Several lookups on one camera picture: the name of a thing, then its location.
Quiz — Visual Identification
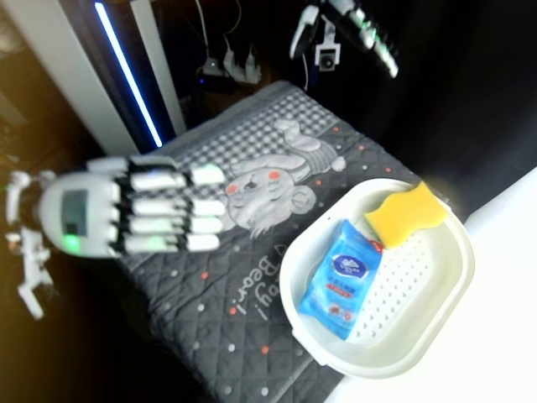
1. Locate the yellow green sponge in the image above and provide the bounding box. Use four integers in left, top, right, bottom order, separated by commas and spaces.
362, 181, 449, 249

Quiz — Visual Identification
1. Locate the grey bear print quilt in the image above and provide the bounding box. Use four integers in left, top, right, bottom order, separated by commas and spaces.
86, 80, 465, 403

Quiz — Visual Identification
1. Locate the white power adapter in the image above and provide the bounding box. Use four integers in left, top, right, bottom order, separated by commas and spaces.
202, 56, 226, 77

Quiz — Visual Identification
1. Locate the blue wet wipes pack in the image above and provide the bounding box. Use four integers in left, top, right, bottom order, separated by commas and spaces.
298, 218, 385, 341

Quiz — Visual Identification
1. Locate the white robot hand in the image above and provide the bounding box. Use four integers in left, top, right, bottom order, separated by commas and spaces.
36, 155, 227, 258
289, 0, 399, 80

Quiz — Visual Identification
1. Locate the white perforated plastic basin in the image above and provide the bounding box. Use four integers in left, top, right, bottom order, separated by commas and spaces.
279, 177, 476, 379

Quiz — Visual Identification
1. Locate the white power strip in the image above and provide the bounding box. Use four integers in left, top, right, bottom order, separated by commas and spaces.
222, 44, 263, 83

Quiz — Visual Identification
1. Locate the white column with blue light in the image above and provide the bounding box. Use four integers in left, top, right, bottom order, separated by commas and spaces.
2, 0, 188, 169

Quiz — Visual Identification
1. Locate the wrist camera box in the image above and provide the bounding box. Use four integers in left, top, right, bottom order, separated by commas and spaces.
314, 20, 342, 73

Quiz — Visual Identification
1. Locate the white cable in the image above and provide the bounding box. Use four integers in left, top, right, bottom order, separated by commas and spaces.
194, 0, 211, 60
222, 0, 243, 48

